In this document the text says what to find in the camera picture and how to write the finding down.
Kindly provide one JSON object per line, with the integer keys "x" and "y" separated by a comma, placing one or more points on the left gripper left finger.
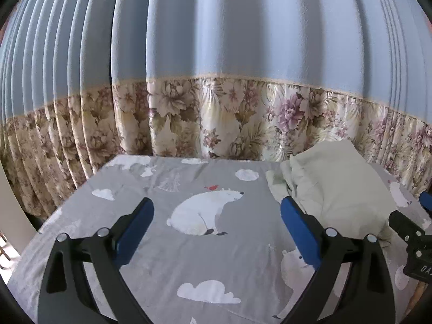
{"x": 65, "y": 295}

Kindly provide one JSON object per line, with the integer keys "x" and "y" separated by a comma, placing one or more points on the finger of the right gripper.
{"x": 418, "y": 246}
{"x": 425, "y": 200}

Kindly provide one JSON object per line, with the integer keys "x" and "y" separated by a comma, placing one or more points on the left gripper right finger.
{"x": 367, "y": 294}

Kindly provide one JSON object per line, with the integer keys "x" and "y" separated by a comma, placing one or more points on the beige hooded jacket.
{"x": 333, "y": 183}

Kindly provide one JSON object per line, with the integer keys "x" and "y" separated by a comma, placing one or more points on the beige bed headboard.
{"x": 13, "y": 222}

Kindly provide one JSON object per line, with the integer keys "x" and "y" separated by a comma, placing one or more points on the grey polar bear bedsheet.
{"x": 217, "y": 250}

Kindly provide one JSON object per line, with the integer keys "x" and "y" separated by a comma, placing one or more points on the blue floral curtain right panel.
{"x": 268, "y": 79}

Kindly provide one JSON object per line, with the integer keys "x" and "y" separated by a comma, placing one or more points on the blue floral curtain panel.
{"x": 268, "y": 79}
{"x": 73, "y": 94}

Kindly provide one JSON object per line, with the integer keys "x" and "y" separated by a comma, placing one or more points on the blue floral curtain left panel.
{"x": 73, "y": 94}

